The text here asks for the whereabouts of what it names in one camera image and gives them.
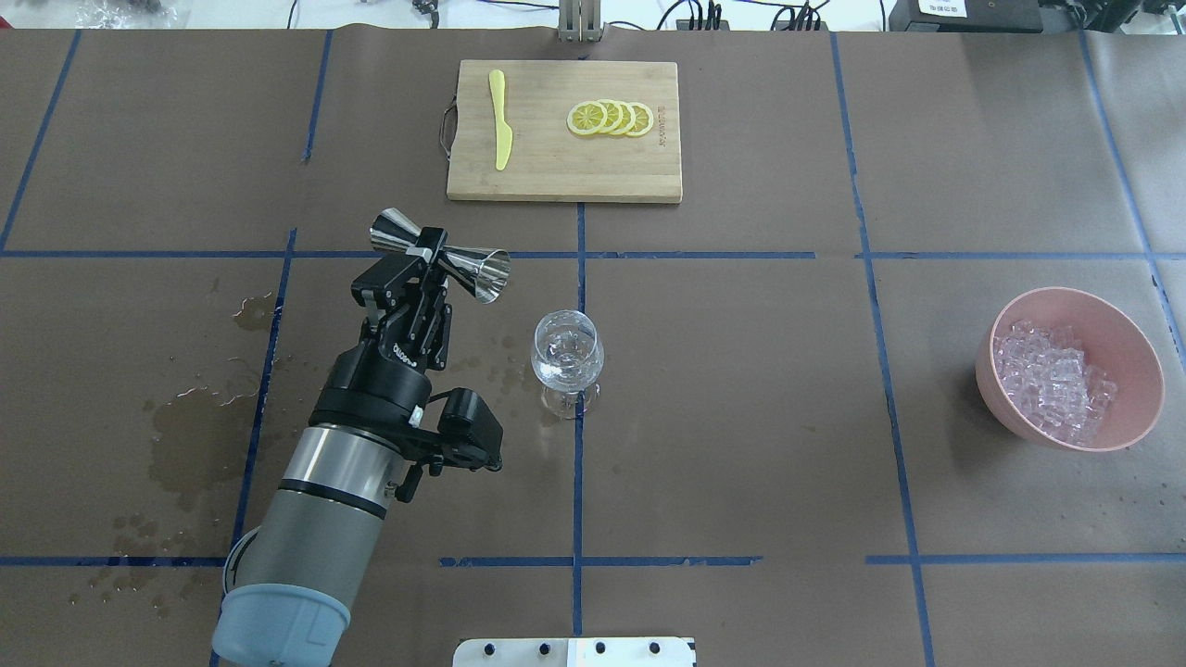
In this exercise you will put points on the steel double jigger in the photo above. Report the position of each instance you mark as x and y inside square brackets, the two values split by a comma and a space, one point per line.
[483, 272]

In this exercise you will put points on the lemon slice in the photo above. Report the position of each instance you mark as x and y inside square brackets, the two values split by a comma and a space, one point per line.
[588, 118]

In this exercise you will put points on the clear wine glass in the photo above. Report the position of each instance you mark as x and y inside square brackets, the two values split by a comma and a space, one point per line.
[567, 356]

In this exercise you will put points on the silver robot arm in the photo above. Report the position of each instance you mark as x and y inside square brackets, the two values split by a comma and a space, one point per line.
[291, 584]

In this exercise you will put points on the aluminium frame post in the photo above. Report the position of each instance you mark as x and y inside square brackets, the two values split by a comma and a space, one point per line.
[580, 21]

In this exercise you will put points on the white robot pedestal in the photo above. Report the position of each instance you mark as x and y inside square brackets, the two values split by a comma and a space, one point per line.
[578, 651]

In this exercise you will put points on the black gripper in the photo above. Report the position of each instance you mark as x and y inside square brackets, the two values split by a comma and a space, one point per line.
[375, 382]

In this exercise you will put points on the yellow plastic knife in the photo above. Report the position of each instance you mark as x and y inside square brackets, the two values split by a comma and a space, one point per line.
[504, 134]

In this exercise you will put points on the pink bowl of ice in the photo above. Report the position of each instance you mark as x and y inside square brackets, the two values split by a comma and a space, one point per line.
[1064, 368]

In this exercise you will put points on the bamboo cutting board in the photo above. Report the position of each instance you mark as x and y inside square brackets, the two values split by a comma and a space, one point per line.
[636, 160]

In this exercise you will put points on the black box device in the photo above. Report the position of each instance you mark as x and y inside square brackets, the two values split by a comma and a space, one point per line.
[1020, 17]

